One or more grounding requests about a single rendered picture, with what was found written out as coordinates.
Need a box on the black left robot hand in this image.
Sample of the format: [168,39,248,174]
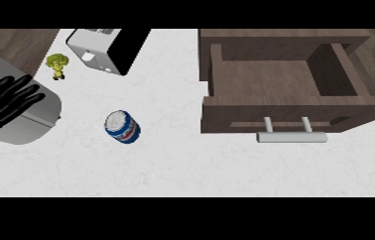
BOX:
[0,73,47,129]

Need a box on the blue and white can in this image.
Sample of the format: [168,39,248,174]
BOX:
[101,109,143,145]

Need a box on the brown wooden drawer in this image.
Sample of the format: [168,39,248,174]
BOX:
[208,43,370,99]
[199,95,375,135]

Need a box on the brown wooden drawer front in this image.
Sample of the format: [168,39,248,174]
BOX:
[199,95,375,135]

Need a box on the green broccoli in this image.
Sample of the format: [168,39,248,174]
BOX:
[45,53,70,81]

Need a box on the white and black appliance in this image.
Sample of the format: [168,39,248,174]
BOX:
[66,28,152,77]

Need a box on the brown wooden cabinet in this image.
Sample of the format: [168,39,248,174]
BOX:
[197,28,375,98]

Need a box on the grey metal drawer handle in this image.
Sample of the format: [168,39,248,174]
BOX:
[256,116,329,144]

